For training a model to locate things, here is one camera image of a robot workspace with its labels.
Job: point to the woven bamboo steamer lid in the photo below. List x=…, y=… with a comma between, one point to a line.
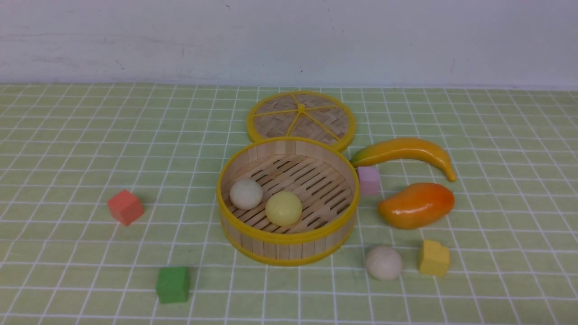
x=304, y=114

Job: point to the yellow foam block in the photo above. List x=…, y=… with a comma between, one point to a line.
x=434, y=258

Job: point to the orange toy mango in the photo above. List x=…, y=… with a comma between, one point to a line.
x=417, y=205

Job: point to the pink foam cube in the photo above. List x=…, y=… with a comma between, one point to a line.
x=370, y=180

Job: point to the yellow bun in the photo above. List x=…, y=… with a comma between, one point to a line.
x=283, y=208

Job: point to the yellow toy banana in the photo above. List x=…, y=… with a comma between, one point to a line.
x=408, y=149

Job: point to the green checkered tablecloth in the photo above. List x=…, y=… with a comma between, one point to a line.
x=66, y=149

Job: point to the green foam cube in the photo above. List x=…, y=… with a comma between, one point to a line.
x=173, y=285

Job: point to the bamboo steamer tray yellow rim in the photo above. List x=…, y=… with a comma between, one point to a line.
x=320, y=176

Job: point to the red foam cube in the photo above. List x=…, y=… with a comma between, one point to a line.
x=125, y=207

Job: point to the white bun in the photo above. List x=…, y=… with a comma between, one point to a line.
x=383, y=263
x=246, y=194

